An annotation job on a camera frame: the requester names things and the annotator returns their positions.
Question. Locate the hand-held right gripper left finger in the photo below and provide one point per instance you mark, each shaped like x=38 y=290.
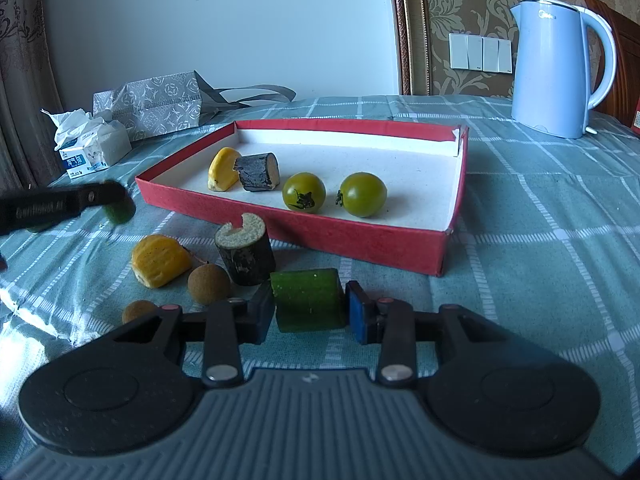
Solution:
x=264 y=315

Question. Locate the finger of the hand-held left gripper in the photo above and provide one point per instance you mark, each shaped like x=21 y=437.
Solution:
x=102 y=196

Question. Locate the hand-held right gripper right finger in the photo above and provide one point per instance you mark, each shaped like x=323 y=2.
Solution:
x=357 y=312

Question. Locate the green cucumber piece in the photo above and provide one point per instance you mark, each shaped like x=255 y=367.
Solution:
x=120 y=214
x=307 y=300

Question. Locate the green tomato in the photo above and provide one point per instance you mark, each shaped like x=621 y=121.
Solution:
x=304 y=192
x=362 y=194

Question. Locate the yellow corn piece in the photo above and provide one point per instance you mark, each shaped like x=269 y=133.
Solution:
x=160 y=260
x=222 y=170

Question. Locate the red cardboard box lid tray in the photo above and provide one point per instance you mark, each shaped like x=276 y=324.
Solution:
x=410 y=180

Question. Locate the white tissue pack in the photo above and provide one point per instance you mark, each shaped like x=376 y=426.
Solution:
x=100 y=147

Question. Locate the brown longan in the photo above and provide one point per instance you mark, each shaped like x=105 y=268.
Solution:
x=139 y=311
x=209 y=285

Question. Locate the grey patterned gift bag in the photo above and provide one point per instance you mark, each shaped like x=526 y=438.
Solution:
x=155 y=105

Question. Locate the beige patterned curtain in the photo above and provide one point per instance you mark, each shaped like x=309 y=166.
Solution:
x=20 y=85

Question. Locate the green checked cloth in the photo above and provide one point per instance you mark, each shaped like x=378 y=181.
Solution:
x=525 y=235

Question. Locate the light blue electric kettle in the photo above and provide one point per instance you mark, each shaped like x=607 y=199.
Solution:
x=550 y=70

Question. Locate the red cardboard box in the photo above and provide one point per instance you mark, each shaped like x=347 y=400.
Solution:
x=637 y=122

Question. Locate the white wall switch panel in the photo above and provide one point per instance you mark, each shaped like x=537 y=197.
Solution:
x=480 y=52

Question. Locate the gilded wall trim frame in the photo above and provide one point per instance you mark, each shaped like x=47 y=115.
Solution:
x=407 y=25

